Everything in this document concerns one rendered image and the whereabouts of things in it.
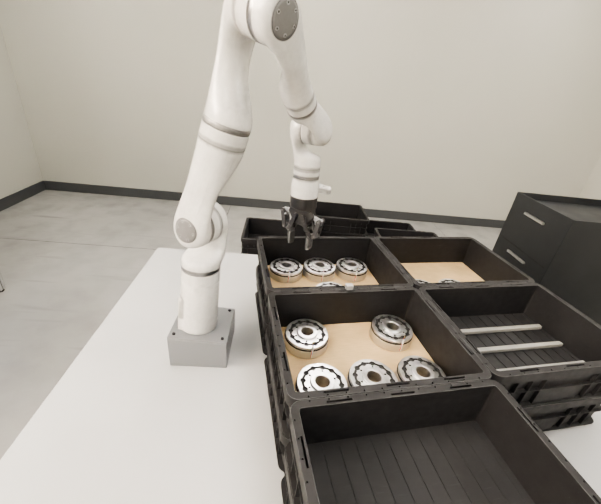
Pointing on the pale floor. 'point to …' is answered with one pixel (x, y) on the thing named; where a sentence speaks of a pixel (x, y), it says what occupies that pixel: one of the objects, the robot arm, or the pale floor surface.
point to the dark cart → (574, 250)
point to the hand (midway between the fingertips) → (299, 241)
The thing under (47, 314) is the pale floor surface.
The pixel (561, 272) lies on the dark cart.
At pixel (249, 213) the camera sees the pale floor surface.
